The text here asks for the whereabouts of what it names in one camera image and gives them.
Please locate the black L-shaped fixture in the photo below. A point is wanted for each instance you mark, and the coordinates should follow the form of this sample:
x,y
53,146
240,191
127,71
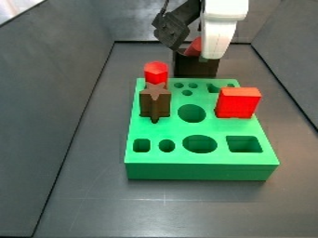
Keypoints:
x,y
192,67

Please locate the red hexagonal block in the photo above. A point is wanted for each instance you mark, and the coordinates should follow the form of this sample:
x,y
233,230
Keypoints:
x,y
156,72

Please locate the red oval rod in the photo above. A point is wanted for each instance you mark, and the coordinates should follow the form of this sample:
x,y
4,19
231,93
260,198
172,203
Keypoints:
x,y
193,49

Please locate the red square block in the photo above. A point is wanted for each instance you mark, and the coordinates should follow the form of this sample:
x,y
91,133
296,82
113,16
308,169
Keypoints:
x,y
236,102

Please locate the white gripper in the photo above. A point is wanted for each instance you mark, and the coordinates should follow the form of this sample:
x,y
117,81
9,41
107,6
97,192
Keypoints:
x,y
219,19

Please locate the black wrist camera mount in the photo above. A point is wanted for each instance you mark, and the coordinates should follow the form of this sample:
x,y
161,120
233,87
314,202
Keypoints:
x,y
171,24

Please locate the brown star block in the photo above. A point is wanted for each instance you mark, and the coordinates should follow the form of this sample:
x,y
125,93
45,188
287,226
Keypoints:
x,y
153,101

